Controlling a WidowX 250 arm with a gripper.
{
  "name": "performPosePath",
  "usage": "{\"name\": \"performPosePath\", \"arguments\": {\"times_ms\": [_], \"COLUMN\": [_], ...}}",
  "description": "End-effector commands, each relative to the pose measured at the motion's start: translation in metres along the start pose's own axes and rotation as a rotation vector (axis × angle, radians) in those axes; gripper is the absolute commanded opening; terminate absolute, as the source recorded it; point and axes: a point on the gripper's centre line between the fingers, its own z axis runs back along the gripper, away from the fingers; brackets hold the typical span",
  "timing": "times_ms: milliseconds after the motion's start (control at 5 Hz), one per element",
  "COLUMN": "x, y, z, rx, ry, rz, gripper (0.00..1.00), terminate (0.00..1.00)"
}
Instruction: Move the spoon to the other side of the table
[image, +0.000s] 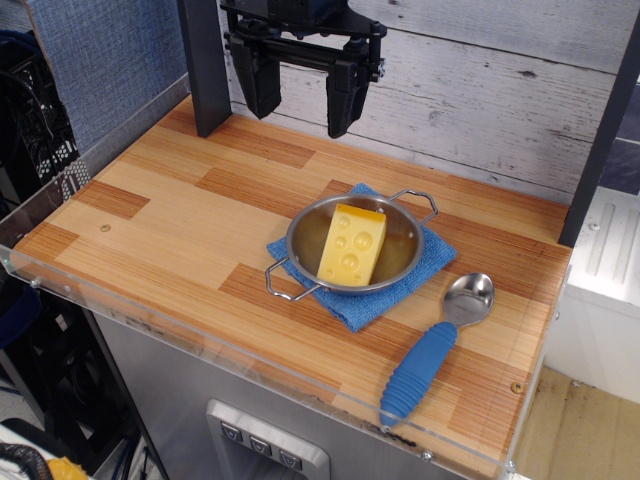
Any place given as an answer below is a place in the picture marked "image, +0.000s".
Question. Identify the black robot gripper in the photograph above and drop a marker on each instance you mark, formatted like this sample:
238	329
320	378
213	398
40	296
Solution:
262	33

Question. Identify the blue handled metal spoon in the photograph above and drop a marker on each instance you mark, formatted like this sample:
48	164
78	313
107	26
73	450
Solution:
467	302

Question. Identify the small steel pan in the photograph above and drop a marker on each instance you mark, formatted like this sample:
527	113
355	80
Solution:
421	204

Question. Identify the yellow toy cheese wedge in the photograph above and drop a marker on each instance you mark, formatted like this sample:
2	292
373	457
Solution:
352	247

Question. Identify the blue microfiber cloth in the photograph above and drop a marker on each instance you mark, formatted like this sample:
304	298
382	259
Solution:
360	310

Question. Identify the clear acrylic table guard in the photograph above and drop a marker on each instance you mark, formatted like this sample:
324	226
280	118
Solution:
168	247

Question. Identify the silver cabinet control panel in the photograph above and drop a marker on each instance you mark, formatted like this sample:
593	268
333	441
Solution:
250	448

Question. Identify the white ridged appliance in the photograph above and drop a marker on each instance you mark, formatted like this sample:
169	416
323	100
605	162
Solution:
594	337

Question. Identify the yellow object bottom left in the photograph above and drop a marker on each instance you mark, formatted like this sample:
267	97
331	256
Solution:
64	469

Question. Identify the dark grey left post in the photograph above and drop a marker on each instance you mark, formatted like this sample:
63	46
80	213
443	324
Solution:
202	39

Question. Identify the dark grey post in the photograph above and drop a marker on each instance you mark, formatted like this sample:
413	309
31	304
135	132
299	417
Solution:
616	106
202	39

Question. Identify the black crate with cables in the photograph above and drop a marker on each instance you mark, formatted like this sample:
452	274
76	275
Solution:
37	141

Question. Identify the dark grey right post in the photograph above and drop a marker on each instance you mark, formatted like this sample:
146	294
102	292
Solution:
616	106

